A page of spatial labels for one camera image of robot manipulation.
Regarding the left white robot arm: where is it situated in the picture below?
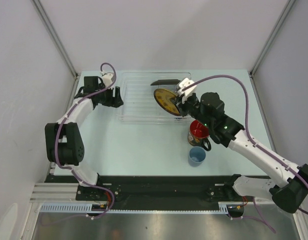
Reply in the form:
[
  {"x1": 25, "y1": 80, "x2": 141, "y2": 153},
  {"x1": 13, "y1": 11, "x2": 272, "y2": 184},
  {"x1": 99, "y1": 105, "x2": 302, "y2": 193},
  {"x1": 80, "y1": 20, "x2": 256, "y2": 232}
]
[{"x1": 44, "y1": 72, "x2": 124, "y2": 200}]

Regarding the aluminium front rail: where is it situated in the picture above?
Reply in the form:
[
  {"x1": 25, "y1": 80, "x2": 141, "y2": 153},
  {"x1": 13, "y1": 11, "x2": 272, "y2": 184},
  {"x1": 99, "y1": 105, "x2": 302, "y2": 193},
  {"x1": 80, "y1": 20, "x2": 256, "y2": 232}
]
[{"x1": 28, "y1": 182, "x2": 305, "y2": 203}]

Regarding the purple cable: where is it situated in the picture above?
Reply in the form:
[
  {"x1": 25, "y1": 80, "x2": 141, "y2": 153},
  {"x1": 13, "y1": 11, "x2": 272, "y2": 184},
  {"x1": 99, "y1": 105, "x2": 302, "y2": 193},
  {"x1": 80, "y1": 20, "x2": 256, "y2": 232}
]
[
  {"x1": 41, "y1": 62, "x2": 117, "y2": 221},
  {"x1": 181, "y1": 74, "x2": 308, "y2": 233}
]

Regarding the red interior dark mug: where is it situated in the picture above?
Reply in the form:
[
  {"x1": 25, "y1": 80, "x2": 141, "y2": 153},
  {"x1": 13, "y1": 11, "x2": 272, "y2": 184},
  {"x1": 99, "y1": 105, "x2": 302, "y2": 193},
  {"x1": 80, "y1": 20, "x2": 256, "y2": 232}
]
[{"x1": 187, "y1": 120, "x2": 212, "y2": 152}]

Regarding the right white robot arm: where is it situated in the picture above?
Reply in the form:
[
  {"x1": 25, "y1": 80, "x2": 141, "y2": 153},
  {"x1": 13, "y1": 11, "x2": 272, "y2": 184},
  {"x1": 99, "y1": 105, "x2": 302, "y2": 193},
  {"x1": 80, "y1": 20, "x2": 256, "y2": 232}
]
[{"x1": 171, "y1": 92, "x2": 308, "y2": 214}]

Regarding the aluminium frame post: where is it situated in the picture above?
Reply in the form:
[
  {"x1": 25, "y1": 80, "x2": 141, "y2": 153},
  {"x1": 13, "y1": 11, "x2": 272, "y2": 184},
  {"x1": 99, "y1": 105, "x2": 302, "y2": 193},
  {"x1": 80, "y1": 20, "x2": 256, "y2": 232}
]
[
  {"x1": 249, "y1": 0, "x2": 298, "y2": 76},
  {"x1": 30, "y1": 0, "x2": 78, "y2": 79}
]

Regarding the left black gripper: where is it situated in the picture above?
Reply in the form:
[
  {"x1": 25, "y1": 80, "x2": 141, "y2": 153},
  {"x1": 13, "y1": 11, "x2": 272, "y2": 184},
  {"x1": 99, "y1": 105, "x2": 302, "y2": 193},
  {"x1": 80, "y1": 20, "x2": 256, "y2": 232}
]
[{"x1": 95, "y1": 83, "x2": 124, "y2": 108}]

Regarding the yellow brown round saucer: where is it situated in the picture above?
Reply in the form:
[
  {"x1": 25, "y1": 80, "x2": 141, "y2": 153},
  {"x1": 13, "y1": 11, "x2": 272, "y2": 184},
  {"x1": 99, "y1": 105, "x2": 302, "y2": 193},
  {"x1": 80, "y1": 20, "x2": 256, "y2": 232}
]
[{"x1": 153, "y1": 88, "x2": 181, "y2": 117}]

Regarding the clear plastic dish rack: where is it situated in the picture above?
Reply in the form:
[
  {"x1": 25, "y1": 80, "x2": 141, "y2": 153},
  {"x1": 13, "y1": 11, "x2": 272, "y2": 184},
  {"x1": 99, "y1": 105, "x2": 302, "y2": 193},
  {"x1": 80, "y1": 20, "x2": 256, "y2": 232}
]
[{"x1": 118, "y1": 71, "x2": 192, "y2": 124}]

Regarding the right aluminium frame post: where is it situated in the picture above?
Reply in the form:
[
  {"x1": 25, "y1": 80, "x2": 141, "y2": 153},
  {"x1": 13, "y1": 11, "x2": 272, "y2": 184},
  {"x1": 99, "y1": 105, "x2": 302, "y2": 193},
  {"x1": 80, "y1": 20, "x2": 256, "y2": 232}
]
[{"x1": 249, "y1": 0, "x2": 298, "y2": 76}]

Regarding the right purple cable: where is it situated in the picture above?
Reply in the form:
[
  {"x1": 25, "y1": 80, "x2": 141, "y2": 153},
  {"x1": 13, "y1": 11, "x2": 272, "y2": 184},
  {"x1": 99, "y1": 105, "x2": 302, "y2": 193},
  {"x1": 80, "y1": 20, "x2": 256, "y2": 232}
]
[{"x1": 181, "y1": 74, "x2": 308, "y2": 233}]

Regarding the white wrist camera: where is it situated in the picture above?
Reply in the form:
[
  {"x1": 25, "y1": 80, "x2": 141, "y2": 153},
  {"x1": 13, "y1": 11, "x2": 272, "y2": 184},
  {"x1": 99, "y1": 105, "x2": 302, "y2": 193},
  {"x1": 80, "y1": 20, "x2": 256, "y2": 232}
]
[
  {"x1": 100, "y1": 71, "x2": 116, "y2": 89},
  {"x1": 176, "y1": 77, "x2": 197, "y2": 104}
]

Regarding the light blue cable duct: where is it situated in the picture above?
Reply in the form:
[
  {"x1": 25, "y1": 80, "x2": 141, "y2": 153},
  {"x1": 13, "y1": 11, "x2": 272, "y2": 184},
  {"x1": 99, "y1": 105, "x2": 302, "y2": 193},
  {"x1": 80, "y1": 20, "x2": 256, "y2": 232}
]
[{"x1": 40, "y1": 203, "x2": 229, "y2": 215}]

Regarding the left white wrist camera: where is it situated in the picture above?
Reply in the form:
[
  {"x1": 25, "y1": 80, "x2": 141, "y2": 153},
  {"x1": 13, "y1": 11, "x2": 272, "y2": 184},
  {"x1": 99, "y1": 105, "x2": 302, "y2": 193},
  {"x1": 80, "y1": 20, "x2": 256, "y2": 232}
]
[{"x1": 100, "y1": 71, "x2": 116, "y2": 89}]

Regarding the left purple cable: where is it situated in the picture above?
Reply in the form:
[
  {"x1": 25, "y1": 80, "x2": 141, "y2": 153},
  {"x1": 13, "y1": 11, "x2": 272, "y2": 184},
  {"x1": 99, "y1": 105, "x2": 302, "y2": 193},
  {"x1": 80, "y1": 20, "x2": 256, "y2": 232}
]
[{"x1": 41, "y1": 62, "x2": 117, "y2": 221}]

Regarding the light blue plastic cup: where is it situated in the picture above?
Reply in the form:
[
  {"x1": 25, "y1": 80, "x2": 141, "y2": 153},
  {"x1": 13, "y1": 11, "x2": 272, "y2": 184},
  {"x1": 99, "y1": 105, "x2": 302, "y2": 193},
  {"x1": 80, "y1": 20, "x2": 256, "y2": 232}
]
[{"x1": 188, "y1": 146, "x2": 206, "y2": 167}]

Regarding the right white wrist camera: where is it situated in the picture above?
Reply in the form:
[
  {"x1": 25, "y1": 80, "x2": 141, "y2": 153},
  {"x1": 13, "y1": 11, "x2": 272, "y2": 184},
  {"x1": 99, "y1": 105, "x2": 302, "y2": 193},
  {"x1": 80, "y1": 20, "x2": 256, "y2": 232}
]
[{"x1": 176, "y1": 77, "x2": 197, "y2": 104}]

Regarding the black floral square plate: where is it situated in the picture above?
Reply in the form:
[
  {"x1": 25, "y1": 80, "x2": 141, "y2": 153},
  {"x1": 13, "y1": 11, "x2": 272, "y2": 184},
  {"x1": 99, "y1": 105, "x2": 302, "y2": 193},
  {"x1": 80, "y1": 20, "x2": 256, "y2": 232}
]
[{"x1": 150, "y1": 79, "x2": 181, "y2": 86}]

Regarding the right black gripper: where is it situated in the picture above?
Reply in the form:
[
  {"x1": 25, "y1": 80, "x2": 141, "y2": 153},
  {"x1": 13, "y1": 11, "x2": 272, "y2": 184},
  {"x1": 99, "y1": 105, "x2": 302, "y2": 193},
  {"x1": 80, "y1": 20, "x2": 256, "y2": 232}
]
[{"x1": 171, "y1": 91, "x2": 213, "y2": 128}]

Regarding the left aluminium frame post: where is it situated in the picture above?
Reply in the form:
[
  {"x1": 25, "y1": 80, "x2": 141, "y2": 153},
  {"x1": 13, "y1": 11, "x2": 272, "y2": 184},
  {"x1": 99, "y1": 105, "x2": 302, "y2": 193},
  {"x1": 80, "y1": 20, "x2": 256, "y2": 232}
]
[{"x1": 30, "y1": 0, "x2": 78, "y2": 79}]

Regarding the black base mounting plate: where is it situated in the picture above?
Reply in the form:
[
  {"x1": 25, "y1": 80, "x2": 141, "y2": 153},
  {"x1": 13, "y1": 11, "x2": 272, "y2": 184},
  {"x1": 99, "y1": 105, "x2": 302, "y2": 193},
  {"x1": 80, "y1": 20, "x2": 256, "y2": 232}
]
[{"x1": 43, "y1": 176, "x2": 253, "y2": 218}]

